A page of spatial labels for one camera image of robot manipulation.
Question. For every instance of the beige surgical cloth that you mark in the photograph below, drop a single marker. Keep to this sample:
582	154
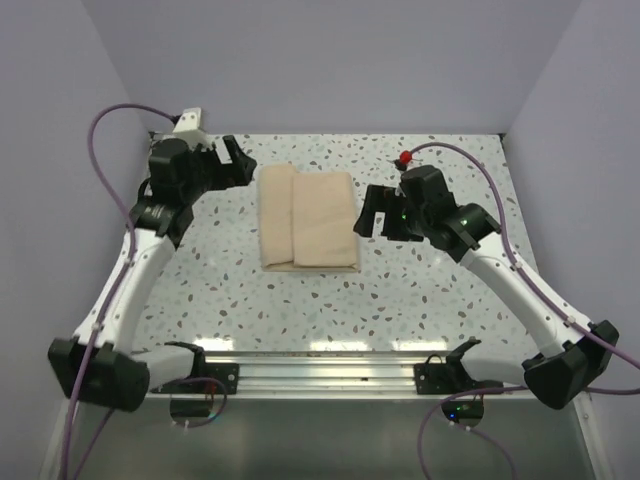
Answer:
306	221

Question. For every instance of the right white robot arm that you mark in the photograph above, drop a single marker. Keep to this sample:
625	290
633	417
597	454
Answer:
572	350

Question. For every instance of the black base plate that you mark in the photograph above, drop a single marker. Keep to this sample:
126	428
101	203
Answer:
227	373
435	376

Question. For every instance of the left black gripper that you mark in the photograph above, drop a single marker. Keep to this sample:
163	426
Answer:
236	172

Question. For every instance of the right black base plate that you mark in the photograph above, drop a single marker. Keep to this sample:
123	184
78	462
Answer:
435	376

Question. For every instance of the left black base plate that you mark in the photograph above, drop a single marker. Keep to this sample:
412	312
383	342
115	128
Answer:
227	373

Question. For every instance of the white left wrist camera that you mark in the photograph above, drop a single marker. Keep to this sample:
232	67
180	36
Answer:
188	127

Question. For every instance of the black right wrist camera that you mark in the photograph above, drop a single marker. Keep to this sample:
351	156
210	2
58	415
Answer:
425	187

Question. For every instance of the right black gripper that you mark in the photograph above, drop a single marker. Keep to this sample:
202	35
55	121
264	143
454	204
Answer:
376	201

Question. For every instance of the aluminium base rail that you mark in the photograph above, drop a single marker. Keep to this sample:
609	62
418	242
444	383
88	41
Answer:
318	375

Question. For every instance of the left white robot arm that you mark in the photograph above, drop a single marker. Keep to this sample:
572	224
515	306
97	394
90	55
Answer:
96	365

